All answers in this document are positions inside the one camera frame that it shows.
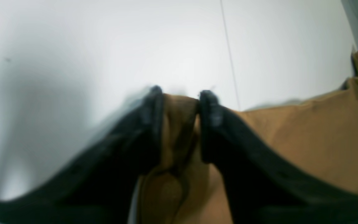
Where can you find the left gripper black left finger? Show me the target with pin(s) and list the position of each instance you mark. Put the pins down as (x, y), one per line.
(97, 186)

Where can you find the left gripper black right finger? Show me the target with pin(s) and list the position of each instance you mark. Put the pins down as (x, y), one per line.
(261, 187)

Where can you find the brown t-shirt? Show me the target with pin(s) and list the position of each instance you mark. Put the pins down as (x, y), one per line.
(318, 136)

